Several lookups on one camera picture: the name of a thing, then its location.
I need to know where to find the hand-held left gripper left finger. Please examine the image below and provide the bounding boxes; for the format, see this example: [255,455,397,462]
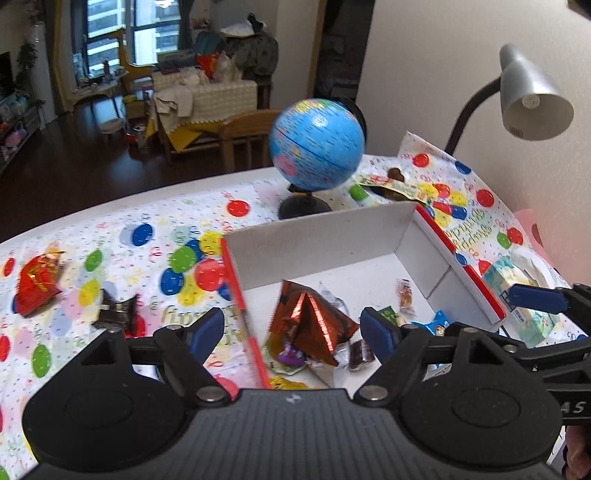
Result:
[81,307,230,405]

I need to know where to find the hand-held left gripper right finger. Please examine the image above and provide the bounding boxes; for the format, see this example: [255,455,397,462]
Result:
[360,307,497,406]

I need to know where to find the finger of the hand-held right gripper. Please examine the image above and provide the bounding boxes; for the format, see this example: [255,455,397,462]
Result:
[445,322,555,371]
[505,284,591,319]

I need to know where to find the green snack packet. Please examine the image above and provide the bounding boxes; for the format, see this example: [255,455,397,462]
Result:
[376,305,404,326]

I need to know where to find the small brown candy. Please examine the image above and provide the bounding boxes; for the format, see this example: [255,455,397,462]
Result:
[348,339,376,371]

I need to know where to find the small orange candy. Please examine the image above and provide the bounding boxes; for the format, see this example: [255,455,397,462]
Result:
[396,278,415,309]

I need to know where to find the clear plastic wrapper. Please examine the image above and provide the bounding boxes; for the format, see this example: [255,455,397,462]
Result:
[318,284,349,315]

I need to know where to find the blue cookie snack packet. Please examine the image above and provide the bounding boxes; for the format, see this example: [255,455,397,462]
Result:
[411,310,455,335]

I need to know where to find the red-brown foil snack packet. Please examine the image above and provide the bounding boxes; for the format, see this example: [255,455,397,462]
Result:
[268,279,360,367]

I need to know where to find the silver packet with purple print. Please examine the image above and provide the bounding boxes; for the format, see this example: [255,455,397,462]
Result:
[265,337,352,388]

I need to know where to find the orange pastry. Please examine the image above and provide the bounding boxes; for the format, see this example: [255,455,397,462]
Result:
[268,376,308,391]

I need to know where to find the white cardboard box red outside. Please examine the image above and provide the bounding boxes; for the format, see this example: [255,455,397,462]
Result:
[221,200,509,391]

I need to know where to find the person's right hand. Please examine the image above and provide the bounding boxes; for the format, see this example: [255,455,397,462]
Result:
[561,425,591,480]

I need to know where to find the soft tissue pack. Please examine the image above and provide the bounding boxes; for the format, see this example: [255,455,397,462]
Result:
[482,247,566,349]

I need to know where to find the dark snack packet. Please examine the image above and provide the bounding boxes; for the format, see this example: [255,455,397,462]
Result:
[91,290,141,334]

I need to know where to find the balloon print tablecloth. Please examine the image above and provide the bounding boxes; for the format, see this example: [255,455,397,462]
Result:
[0,131,578,480]

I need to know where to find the yellow-green snack packet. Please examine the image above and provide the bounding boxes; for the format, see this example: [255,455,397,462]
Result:
[355,168,430,203]

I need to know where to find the red snack packet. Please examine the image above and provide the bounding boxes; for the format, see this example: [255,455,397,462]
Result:
[13,251,66,318]

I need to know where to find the yellow cloth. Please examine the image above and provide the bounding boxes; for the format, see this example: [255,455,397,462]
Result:
[161,122,218,153]

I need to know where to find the blue desk globe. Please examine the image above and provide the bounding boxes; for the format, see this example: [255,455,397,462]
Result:
[269,98,368,220]

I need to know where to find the silver desk lamp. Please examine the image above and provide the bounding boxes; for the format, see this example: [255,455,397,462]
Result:
[443,44,574,155]

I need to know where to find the small round stool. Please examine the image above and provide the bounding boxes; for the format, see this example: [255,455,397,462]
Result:
[99,117,127,141]

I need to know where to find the cluttered sofa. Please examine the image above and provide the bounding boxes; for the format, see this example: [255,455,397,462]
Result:
[150,18,280,134]

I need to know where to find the small wooden table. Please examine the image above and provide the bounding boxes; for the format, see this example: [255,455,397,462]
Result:
[71,71,130,112]

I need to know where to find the yellow wooden chair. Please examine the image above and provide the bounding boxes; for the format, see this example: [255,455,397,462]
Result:
[117,28,155,93]

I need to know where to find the dark television cabinet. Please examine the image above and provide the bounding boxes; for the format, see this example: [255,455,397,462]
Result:
[0,88,42,171]

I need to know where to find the large window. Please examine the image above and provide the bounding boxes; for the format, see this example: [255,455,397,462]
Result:
[85,0,185,65]

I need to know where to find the green potted plant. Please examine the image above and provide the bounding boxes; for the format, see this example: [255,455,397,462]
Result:
[16,39,40,100]

